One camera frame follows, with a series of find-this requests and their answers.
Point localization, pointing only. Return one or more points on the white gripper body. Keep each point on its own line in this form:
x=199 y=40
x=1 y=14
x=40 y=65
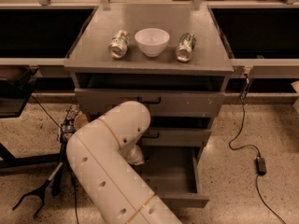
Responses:
x=135 y=156

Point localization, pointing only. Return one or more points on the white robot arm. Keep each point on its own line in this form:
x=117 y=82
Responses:
x=100 y=153

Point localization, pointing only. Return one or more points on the grey middle drawer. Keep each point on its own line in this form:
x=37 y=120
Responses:
x=177 y=132

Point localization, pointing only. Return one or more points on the grey drawer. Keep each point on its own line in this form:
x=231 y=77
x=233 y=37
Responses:
x=163 y=95
x=172 y=173
x=177 y=132

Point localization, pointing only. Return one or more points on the grey bottom drawer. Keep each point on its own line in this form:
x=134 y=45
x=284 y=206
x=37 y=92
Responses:
x=172 y=173

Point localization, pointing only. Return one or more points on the grey top drawer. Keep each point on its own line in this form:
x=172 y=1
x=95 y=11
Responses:
x=163 y=95

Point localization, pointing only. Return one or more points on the grey drawer cabinet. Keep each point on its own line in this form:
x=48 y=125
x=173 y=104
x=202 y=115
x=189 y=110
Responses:
x=90 y=56

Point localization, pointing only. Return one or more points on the paper cup on floor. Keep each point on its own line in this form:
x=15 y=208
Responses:
x=80 y=121

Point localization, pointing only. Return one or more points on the black grabber tool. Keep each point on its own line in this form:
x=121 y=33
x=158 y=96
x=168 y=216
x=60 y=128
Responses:
x=54 y=177

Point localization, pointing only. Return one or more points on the left green soda can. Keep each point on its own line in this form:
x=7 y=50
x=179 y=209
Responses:
x=119 y=44

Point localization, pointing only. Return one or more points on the green soda can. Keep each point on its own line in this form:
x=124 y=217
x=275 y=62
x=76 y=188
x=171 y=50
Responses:
x=119 y=44
x=185 y=48

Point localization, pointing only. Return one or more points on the white bowl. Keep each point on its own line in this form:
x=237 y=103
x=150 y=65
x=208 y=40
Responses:
x=152 y=41

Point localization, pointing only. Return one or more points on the right green soda can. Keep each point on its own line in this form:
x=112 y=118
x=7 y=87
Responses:
x=185 y=48

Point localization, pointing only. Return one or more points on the black power adapter with cable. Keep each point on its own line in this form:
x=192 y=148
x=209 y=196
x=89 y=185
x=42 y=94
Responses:
x=260 y=163

